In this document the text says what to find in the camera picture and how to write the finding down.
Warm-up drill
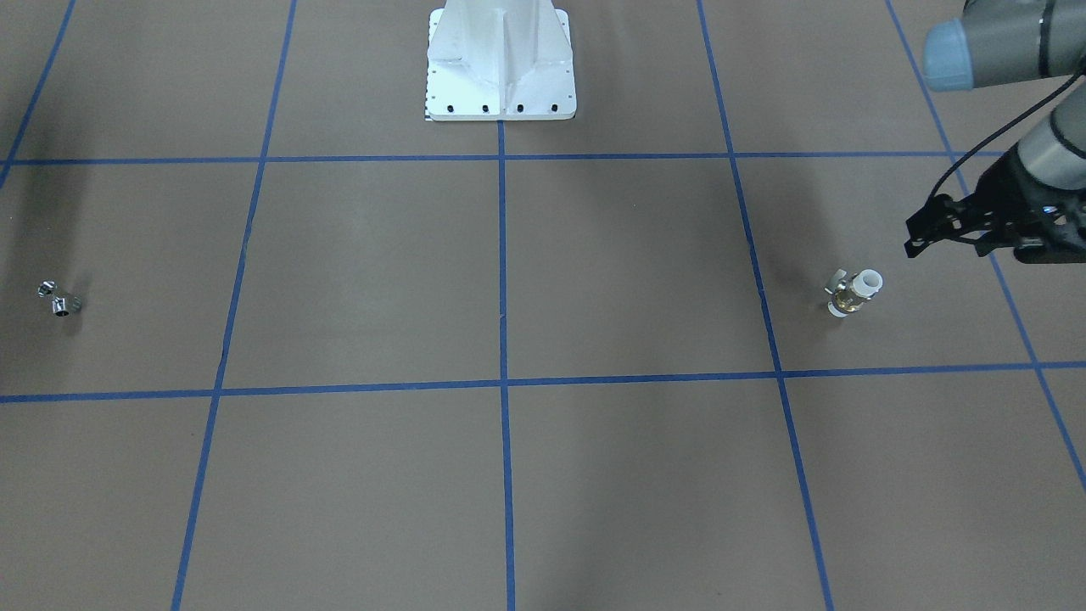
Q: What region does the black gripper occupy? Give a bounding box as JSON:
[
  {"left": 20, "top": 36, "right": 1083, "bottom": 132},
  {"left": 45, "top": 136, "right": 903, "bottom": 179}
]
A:
[{"left": 904, "top": 150, "right": 1083, "bottom": 259}]

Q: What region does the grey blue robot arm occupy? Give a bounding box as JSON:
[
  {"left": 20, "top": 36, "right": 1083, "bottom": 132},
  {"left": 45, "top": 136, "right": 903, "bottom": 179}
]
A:
[{"left": 904, "top": 1, "right": 1085, "bottom": 264}]

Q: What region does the chrome metal pipe fitting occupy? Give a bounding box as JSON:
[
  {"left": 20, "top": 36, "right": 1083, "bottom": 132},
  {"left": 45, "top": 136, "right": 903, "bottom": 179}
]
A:
[{"left": 37, "top": 281, "right": 83, "bottom": 318}]

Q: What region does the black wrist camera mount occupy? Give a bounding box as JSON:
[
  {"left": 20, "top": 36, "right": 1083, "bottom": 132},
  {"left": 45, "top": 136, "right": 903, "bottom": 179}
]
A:
[{"left": 1012, "top": 229, "right": 1085, "bottom": 266}]

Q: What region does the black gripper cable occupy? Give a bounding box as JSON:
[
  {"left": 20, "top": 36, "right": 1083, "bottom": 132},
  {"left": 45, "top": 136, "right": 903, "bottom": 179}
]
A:
[{"left": 926, "top": 72, "right": 1086, "bottom": 213}]

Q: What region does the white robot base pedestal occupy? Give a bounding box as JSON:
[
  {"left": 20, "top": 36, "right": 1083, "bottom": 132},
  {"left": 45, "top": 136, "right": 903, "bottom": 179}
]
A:
[{"left": 424, "top": 1, "right": 578, "bottom": 120}]

